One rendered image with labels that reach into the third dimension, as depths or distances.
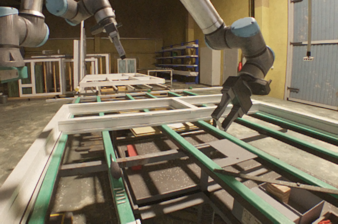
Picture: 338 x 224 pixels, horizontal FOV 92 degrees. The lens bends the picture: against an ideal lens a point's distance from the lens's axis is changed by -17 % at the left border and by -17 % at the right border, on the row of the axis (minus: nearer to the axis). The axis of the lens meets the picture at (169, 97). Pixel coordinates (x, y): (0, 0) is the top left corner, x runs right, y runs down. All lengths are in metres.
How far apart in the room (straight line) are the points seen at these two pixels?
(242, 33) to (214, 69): 9.57
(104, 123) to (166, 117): 0.36
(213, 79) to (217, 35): 9.49
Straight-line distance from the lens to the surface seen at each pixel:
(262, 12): 8.21
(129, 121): 1.12
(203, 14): 0.73
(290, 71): 7.49
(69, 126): 1.12
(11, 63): 1.01
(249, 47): 0.71
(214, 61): 10.23
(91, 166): 0.85
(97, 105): 1.51
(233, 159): 0.82
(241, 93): 0.65
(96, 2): 0.98
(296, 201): 1.11
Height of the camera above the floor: 1.23
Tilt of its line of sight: 10 degrees down
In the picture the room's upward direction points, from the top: straight up
